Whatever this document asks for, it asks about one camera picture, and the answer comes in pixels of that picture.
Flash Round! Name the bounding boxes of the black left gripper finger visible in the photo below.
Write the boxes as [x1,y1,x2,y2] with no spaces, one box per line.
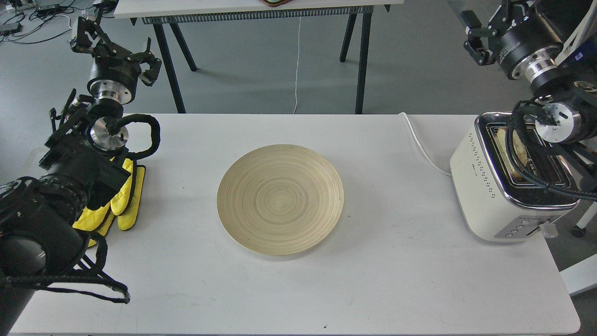
[70,16,122,59]
[126,37,162,87]

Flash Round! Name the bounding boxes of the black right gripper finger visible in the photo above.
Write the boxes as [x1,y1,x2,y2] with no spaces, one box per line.
[461,10,497,66]
[490,0,535,28]

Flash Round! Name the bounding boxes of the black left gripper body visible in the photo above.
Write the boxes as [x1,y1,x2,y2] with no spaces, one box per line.
[87,56,141,104]

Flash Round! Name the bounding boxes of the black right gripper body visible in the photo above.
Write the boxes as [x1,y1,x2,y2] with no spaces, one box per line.
[490,14,563,81]

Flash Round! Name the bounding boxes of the slice of bread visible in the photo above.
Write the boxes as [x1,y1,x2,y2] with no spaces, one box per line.
[495,127,530,183]

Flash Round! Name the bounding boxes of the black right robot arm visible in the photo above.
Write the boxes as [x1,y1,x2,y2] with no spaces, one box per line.
[450,0,596,243]

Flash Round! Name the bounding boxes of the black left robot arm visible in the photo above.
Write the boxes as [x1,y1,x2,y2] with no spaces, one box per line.
[1,17,162,336]

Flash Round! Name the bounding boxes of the cream and chrome toaster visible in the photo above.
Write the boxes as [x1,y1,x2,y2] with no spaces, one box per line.
[450,112,579,243]

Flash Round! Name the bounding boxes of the white background table black legs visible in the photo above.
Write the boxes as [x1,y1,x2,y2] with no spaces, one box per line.
[114,0,399,114]

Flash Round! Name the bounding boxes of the yellow oven mitt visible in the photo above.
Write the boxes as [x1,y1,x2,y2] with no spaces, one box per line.
[72,159,146,237]

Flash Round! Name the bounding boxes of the brown object on background table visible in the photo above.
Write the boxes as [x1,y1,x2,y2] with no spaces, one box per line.
[260,0,292,7]

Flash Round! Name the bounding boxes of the round bamboo plate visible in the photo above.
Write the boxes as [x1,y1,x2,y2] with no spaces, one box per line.
[216,144,345,256]

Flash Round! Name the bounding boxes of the floor cables and power strip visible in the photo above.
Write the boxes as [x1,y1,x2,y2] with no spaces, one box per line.
[0,0,94,46]

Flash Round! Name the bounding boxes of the white toaster power cord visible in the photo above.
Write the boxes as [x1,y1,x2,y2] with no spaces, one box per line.
[399,112,452,177]

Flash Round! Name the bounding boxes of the white hanging cable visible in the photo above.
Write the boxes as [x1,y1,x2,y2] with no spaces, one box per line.
[293,17,302,115]

